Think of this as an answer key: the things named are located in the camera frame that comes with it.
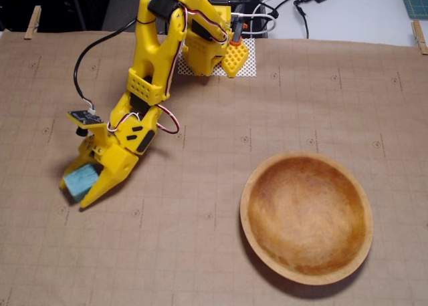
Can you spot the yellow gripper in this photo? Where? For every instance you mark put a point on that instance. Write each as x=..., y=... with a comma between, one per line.
x=118, y=161

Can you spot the blue foam block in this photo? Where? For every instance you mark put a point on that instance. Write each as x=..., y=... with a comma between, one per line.
x=78, y=182

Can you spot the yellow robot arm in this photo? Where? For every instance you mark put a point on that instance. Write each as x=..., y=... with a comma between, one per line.
x=147, y=52

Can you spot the round wooden bowl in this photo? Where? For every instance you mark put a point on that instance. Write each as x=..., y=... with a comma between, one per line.
x=306, y=219

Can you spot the brown gridded paper mat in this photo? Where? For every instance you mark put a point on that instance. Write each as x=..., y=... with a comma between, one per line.
x=167, y=246

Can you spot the wooden clothespin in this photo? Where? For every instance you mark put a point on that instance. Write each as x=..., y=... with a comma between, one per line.
x=32, y=22
x=419, y=37

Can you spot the dark grey desk pad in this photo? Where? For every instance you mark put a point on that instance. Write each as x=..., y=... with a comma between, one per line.
x=123, y=5

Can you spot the yellow waffle table clamp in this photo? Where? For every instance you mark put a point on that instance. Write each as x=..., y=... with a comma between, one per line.
x=235, y=57

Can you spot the white mesh pad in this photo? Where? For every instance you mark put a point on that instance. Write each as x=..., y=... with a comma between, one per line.
x=251, y=65

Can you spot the green cutting mat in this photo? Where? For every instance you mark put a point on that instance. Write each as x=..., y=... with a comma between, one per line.
x=416, y=0

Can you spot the black gripper camera board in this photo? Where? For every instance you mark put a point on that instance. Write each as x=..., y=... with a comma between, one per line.
x=85, y=117

